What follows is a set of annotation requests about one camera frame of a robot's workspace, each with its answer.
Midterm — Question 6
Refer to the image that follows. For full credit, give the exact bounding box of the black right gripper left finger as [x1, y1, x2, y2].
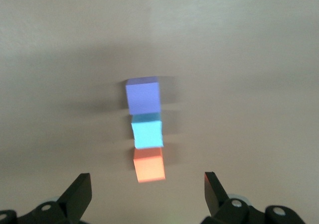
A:
[0, 173, 93, 224]

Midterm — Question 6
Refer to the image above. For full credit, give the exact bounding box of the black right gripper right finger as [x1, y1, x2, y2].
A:
[203, 171, 306, 224]

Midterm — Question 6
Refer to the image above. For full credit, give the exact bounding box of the orange foam block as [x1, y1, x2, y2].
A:
[133, 147, 166, 184]

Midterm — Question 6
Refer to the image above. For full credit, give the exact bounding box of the light blue foam block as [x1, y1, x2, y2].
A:
[131, 112, 164, 150]

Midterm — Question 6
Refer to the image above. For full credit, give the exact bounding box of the purple foam block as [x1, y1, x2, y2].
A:
[125, 76, 160, 115]

